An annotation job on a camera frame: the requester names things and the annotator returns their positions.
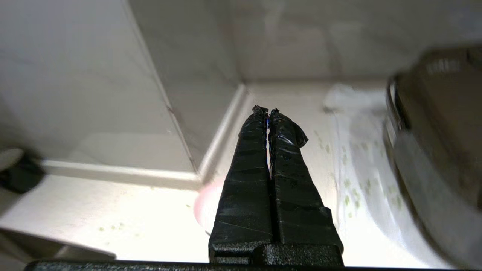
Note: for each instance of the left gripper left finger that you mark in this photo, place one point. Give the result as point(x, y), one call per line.
point(244, 192)

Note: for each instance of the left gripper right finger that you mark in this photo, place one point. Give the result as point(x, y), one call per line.
point(297, 203)

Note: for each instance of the pink bowl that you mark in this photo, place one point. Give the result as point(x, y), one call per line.
point(208, 205)

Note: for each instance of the silver rice cooker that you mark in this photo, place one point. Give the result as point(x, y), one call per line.
point(437, 150)

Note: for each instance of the white patterned cloth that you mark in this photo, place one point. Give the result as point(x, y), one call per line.
point(361, 177)

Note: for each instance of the black and white object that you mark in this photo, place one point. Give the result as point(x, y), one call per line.
point(17, 169)

